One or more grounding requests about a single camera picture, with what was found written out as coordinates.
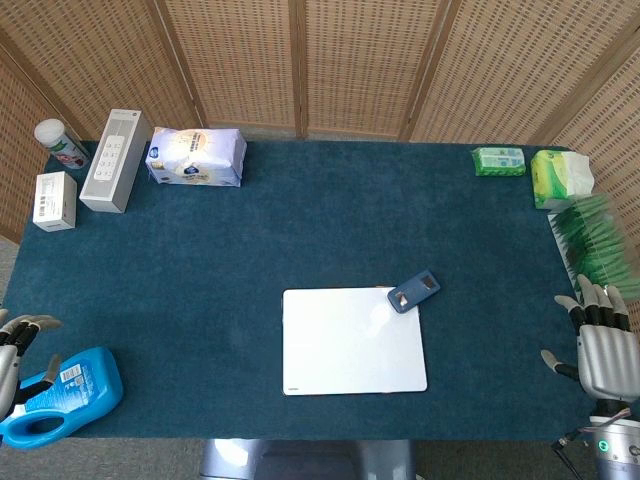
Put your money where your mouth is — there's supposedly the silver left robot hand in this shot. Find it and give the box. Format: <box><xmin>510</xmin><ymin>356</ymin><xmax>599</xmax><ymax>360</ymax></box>
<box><xmin>0</xmin><ymin>308</ymin><xmax>64</xmax><ymax>421</ymax></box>

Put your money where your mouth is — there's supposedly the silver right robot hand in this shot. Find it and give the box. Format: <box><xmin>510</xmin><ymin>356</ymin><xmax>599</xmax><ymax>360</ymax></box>
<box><xmin>540</xmin><ymin>273</ymin><xmax>640</xmax><ymax>419</ymax></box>

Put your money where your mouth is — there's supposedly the blue whiteboard eraser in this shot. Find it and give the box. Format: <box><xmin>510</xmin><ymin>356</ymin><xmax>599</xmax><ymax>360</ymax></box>
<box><xmin>386</xmin><ymin>269</ymin><xmax>441</xmax><ymax>315</ymax></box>

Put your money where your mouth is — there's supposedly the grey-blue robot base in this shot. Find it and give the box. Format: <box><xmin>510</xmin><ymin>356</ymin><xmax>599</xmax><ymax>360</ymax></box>
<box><xmin>198</xmin><ymin>438</ymin><xmax>417</xmax><ymax>480</ymax></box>

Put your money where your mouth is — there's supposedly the white dry-erase board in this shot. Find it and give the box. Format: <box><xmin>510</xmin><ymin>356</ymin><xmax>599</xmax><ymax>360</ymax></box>
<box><xmin>281</xmin><ymin>285</ymin><xmax>429</xmax><ymax>397</ymax></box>

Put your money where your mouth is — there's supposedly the blue detergent bottle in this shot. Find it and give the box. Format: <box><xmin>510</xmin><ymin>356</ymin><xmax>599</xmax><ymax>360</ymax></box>
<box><xmin>0</xmin><ymin>345</ymin><xmax>125</xmax><ymax>450</ymax></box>

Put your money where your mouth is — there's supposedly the clear box of green sachets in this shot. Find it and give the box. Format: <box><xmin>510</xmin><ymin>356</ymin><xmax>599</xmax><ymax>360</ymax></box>
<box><xmin>547</xmin><ymin>193</ymin><xmax>640</xmax><ymax>304</ymax></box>

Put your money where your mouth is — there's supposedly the small white cardboard box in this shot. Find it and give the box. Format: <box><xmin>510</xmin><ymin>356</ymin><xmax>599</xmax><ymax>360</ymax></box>
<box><xmin>32</xmin><ymin>171</ymin><xmax>79</xmax><ymax>234</ymax></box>

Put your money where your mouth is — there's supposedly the yellow-green tissue pack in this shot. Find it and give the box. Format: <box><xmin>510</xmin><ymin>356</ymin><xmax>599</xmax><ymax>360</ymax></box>
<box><xmin>529</xmin><ymin>148</ymin><xmax>596</xmax><ymax>211</ymax></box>

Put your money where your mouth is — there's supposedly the green wet wipes pack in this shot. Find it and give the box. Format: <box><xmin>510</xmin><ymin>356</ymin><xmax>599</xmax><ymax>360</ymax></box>
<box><xmin>472</xmin><ymin>145</ymin><xmax>528</xmax><ymax>178</ymax></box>

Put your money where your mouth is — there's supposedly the white-lidded round canister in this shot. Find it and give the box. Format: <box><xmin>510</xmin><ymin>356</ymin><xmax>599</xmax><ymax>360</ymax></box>
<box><xmin>33</xmin><ymin>118</ymin><xmax>91</xmax><ymax>171</ymax></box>

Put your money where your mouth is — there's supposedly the long grey power strip box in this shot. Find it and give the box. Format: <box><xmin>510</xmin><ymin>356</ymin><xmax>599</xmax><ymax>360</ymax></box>
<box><xmin>78</xmin><ymin>108</ymin><xmax>152</xmax><ymax>215</ymax></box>

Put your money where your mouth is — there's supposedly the white and blue tissue pack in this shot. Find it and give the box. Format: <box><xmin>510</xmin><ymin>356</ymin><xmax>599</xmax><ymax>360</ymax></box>
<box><xmin>144</xmin><ymin>126</ymin><xmax>248</xmax><ymax>189</ymax></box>

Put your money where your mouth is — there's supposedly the teal carpet table cover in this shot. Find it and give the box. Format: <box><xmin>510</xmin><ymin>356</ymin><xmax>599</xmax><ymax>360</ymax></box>
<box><xmin>0</xmin><ymin>139</ymin><xmax>640</xmax><ymax>442</ymax></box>

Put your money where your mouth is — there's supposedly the wooden rattan folding screen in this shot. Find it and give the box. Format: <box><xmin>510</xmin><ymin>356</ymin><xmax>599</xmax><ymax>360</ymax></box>
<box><xmin>0</xmin><ymin>0</ymin><xmax>640</xmax><ymax>246</ymax></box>

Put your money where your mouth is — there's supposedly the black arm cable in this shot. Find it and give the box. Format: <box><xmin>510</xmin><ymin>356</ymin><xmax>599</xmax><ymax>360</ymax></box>
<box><xmin>551</xmin><ymin>408</ymin><xmax>632</xmax><ymax>480</ymax></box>

